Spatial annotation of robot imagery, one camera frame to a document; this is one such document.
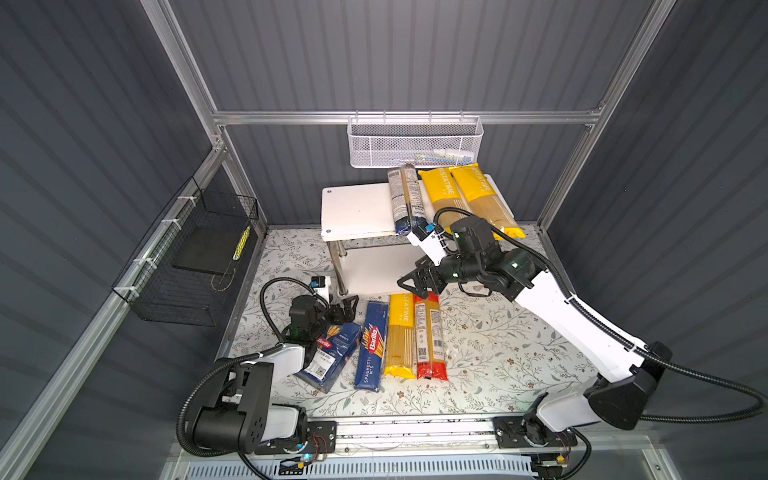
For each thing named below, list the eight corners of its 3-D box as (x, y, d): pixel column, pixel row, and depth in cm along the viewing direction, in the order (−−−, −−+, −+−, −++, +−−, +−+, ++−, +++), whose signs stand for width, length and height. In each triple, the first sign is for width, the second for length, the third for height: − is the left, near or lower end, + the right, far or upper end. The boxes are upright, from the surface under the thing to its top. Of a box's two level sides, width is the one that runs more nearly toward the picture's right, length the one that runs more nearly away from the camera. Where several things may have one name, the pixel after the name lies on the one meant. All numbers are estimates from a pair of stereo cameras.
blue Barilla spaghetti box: (354, 389, 83) (352, 385, 80) (368, 306, 100) (367, 300, 97) (381, 392, 82) (380, 388, 79) (391, 308, 99) (391, 302, 96)
